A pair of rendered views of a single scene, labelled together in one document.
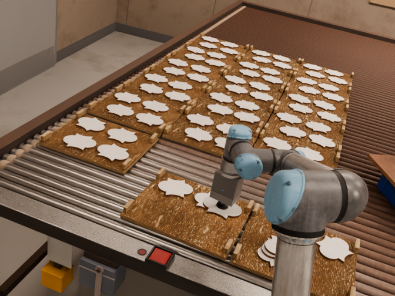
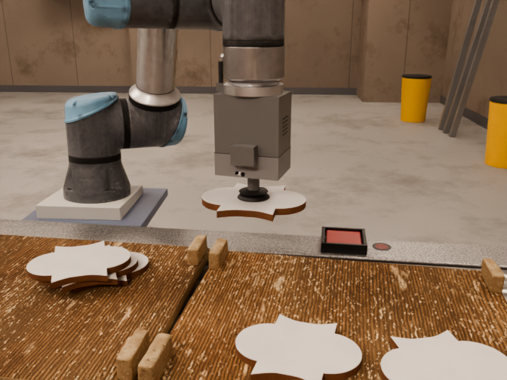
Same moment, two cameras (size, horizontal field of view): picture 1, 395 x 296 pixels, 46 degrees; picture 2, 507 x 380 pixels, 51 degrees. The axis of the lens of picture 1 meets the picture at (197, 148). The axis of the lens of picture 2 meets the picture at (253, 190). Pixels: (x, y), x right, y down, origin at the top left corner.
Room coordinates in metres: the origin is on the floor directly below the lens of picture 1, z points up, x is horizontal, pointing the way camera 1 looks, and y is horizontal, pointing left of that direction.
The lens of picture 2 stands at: (1.96, -0.20, 1.29)
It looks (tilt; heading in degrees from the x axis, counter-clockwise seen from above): 18 degrees down; 174
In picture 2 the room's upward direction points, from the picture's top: straight up
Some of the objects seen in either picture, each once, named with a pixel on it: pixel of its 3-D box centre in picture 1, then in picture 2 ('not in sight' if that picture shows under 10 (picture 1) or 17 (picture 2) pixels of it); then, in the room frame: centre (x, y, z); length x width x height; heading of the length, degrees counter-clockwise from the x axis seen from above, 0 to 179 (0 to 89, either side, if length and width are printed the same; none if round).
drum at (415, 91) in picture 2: not in sight; (414, 98); (-4.68, 2.64, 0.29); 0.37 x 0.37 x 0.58
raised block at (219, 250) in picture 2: (227, 246); (218, 252); (1.22, -0.17, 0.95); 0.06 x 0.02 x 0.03; 163
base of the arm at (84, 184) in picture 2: not in sight; (96, 173); (0.74, -0.43, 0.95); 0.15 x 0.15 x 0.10
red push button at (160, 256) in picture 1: (160, 257); (343, 240); (1.13, 0.05, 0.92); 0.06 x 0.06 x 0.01; 76
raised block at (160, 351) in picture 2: (250, 206); (156, 359); (1.48, -0.24, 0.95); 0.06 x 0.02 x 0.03; 163
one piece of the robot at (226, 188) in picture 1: (230, 182); (248, 129); (1.30, -0.13, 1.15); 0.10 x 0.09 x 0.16; 156
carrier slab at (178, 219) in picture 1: (190, 210); (346, 326); (1.41, -0.02, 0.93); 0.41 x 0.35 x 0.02; 73
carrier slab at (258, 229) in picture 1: (297, 252); (34, 295); (1.28, -0.42, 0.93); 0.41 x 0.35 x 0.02; 75
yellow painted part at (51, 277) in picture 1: (57, 259); not in sight; (1.22, 0.42, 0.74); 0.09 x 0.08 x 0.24; 76
